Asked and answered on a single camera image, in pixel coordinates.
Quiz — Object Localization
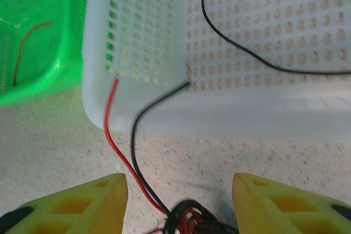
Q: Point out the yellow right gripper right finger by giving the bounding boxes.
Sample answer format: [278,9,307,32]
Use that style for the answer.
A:
[231,173,351,234]

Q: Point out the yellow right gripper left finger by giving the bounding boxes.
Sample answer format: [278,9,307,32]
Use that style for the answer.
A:
[0,173,129,234]

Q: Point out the thin red wire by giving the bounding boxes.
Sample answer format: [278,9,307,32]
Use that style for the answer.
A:
[103,77,171,217]

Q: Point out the thin black wire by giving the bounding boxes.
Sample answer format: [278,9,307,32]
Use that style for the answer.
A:
[166,199,239,234]
[131,80,191,215]
[201,0,351,75]

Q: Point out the white plastic basket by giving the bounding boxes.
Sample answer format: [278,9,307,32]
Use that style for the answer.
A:
[81,0,351,144]

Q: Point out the green plastic basket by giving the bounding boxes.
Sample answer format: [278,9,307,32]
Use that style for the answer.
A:
[0,0,91,109]

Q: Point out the brown wire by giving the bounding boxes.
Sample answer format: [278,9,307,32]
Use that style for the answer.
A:
[12,20,53,88]

